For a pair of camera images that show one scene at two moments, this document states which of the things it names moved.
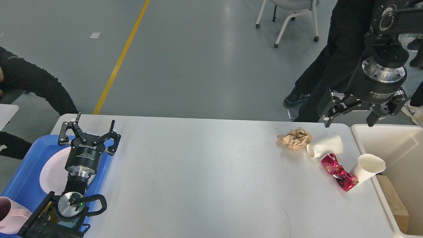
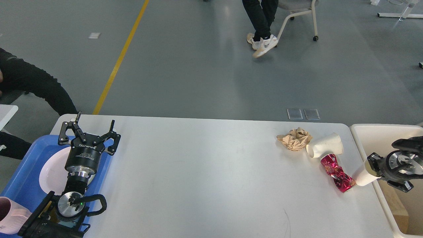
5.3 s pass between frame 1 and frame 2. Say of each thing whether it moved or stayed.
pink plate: stayed
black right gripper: moved
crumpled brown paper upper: stayed
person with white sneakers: moved
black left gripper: stayed
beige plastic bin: stayed
